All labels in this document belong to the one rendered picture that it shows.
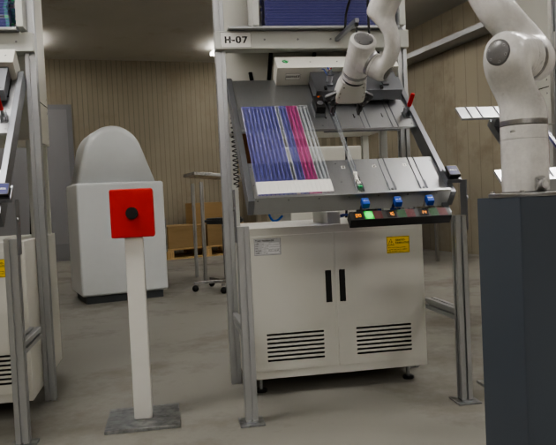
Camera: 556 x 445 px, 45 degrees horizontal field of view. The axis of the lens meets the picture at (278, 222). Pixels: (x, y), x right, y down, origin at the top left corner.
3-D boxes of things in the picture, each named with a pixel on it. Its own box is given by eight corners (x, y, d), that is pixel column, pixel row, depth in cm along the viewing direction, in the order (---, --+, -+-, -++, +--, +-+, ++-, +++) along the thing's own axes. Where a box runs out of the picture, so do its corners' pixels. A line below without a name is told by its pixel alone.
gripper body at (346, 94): (366, 67, 226) (360, 92, 236) (337, 68, 225) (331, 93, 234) (371, 83, 222) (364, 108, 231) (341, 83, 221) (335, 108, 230)
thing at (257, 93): (413, 136, 256) (416, 125, 252) (240, 142, 245) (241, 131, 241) (390, 87, 279) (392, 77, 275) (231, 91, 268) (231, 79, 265)
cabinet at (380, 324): (428, 380, 259) (422, 219, 257) (247, 397, 248) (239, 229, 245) (376, 345, 323) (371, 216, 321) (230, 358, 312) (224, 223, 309)
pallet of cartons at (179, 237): (233, 250, 999) (230, 201, 996) (251, 253, 906) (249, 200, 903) (146, 256, 958) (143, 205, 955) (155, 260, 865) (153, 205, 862)
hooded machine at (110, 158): (159, 289, 580) (150, 131, 575) (173, 297, 525) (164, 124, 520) (71, 297, 555) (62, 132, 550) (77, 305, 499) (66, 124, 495)
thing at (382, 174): (447, 197, 228) (449, 190, 226) (253, 207, 217) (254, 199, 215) (429, 162, 241) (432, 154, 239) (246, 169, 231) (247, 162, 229)
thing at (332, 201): (446, 205, 229) (451, 189, 224) (253, 214, 218) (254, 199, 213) (445, 202, 230) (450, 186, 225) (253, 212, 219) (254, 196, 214)
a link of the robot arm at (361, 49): (375, 71, 222) (352, 58, 225) (384, 40, 212) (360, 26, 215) (361, 84, 218) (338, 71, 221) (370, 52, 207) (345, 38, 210)
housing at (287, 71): (392, 95, 277) (399, 65, 267) (274, 98, 269) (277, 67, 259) (386, 85, 282) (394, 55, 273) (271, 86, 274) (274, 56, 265)
